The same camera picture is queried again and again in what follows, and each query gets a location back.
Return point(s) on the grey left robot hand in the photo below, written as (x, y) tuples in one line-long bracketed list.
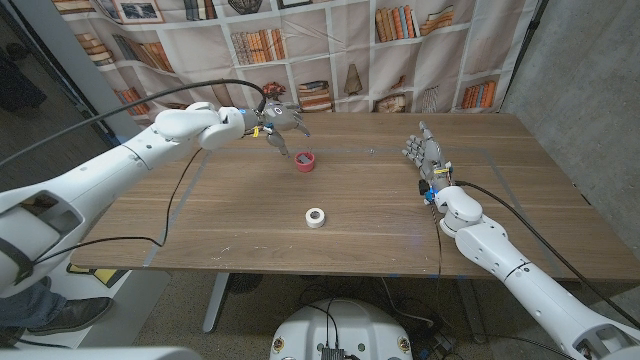
[(281, 119)]

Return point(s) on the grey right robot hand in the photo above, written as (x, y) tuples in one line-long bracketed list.
[(432, 157)]

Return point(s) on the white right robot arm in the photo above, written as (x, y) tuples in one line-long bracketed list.
[(500, 250)]

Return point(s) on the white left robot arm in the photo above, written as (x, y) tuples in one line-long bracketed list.
[(110, 170)]

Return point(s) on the white tape roll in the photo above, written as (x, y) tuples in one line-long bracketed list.
[(315, 218)]

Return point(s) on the printed bookshelf backdrop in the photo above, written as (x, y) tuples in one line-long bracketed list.
[(310, 55)]

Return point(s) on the black backdrop stand pole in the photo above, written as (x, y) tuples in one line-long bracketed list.
[(525, 50)]

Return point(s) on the grey metal table leg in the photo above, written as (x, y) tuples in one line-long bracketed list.
[(216, 302), (472, 310)]

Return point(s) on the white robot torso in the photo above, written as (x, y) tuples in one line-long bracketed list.
[(345, 325)]

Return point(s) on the yellow flat floor object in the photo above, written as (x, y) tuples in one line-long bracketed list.
[(107, 275)]

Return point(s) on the dark leather shoe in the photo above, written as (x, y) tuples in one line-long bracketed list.
[(75, 315)]

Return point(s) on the person leg in jeans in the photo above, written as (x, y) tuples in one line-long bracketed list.
[(30, 305)]

